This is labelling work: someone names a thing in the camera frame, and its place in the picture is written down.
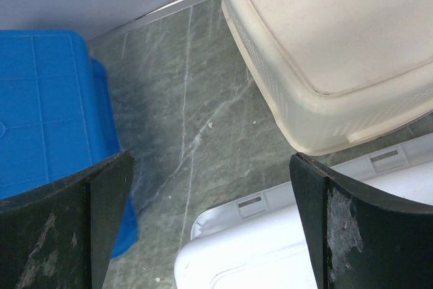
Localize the beige perforated plastic basket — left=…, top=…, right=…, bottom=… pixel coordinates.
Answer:
left=221, top=0, right=432, bottom=156

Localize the blue plastic tray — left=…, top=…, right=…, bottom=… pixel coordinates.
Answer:
left=0, top=29, right=140, bottom=260

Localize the white plastic tub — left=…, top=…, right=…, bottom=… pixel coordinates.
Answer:
left=174, top=135, right=432, bottom=288

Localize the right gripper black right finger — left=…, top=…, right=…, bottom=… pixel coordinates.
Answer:
left=289, top=153, right=432, bottom=288

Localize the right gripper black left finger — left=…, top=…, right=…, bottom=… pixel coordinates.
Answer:
left=1, top=151, right=135, bottom=288

